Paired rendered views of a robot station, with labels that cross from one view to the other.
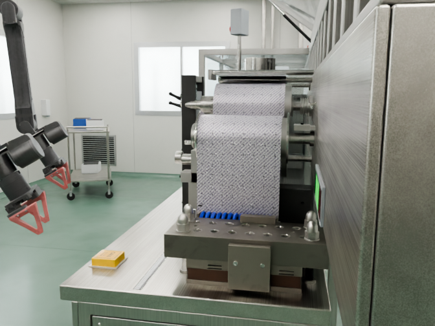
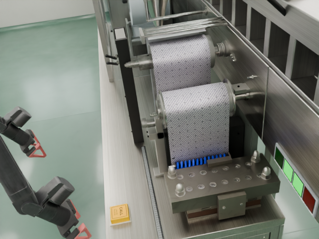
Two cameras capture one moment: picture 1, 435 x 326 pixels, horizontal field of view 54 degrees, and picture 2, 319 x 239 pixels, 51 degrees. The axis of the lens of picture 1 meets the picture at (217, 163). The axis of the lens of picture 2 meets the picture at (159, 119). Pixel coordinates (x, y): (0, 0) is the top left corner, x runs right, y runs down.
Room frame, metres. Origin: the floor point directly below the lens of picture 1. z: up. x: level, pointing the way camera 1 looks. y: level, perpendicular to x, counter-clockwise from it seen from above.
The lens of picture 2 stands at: (0.25, 0.35, 1.94)
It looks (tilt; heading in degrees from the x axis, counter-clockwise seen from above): 35 degrees down; 344
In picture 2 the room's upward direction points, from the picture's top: 7 degrees counter-clockwise
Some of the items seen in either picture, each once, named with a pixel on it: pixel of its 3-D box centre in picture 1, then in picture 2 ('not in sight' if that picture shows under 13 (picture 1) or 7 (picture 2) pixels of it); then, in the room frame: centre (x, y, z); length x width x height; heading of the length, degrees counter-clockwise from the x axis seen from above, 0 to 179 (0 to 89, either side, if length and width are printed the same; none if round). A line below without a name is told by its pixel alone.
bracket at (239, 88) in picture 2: (304, 126); (239, 87); (1.22, -0.25, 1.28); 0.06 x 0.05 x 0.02; 80
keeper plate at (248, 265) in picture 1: (248, 267); (231, 206); (0.97, -0.08, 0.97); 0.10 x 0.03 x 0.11; 80
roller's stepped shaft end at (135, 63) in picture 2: (193, 105); (131, 64); (1.53, 0.09, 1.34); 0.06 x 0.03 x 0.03; 80
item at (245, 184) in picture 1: (237, 187); (199, 141); (1.19, -0.06, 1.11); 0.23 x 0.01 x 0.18; 80
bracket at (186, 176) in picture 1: (191, 197); (156, 145); (1.31, 0.08, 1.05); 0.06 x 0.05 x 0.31; 80
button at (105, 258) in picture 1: (108, 258); (119, 213); (1.15, 0.31, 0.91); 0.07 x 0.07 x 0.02; 80
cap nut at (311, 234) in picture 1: (312, 229); (266, 171); (0.99, -0.23, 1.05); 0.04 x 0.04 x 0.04
